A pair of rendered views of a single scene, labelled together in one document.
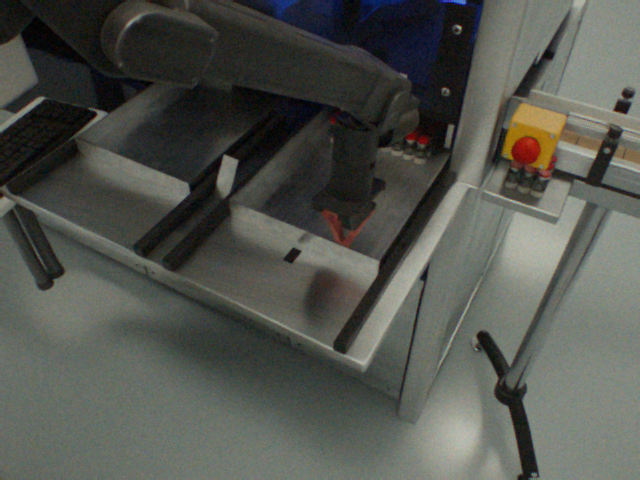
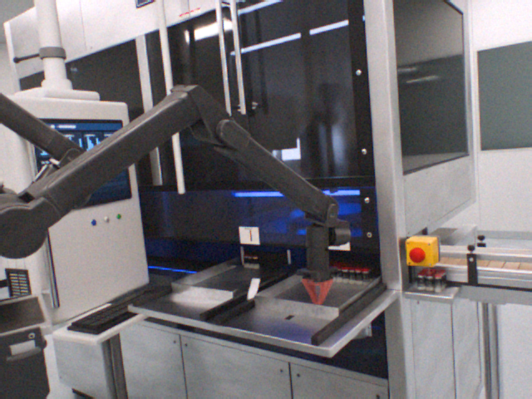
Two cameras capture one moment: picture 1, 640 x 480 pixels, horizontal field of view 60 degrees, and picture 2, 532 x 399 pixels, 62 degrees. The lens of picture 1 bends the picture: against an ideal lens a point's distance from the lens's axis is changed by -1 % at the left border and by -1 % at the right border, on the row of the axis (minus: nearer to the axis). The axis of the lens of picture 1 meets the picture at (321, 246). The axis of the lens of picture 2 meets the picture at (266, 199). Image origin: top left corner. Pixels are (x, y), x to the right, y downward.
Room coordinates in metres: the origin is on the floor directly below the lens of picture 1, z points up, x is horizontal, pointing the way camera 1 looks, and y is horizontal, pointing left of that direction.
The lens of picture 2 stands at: (-0.53, -0.06, 1.31)
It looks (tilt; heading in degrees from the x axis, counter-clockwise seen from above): 6 degrees down; 7
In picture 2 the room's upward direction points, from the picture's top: 5 degrees counter-clockwise
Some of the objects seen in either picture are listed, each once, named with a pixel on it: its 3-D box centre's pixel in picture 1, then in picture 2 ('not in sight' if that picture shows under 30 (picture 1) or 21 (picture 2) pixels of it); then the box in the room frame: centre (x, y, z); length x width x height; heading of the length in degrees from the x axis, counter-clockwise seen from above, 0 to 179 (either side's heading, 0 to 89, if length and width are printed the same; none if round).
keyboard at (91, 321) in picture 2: (7, 156); (129, 306); (0.89, 0.63, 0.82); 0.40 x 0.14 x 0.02; 159
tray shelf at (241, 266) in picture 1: (246, 178); (265, 297); (0.76, 0.13, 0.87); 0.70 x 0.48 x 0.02; 60
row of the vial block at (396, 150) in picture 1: (380, 137); (342, 274); (0.83, -0.11, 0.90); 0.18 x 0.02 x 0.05; 60
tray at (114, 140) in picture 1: (193, 118); (236, 276); (0.90, 0.24, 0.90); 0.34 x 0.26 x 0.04; 150
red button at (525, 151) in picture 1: (526, 149); (417, 254); (0.68, -0.31, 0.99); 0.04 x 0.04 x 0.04; 60
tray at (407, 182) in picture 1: (352, 174); (325, 288); (0.74, -0.05, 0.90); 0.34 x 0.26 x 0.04; 150
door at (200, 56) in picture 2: not in sight; (197, 102); (1.09, 0.36, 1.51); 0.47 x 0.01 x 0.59; 60
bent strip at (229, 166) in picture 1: (207, 195); (242, 295); (0.67, 0.18, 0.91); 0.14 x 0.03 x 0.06; 149
